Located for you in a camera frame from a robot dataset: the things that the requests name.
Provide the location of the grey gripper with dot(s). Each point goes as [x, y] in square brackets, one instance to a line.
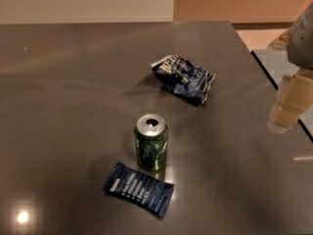
[301, 43]

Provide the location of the blue chip bag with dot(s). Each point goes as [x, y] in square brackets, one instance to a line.
[183, 78]

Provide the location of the green soda can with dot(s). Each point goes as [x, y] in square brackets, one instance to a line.
[151, 138]

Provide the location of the dark blue snack bar wrapper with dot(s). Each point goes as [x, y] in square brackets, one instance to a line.
[139, 188]

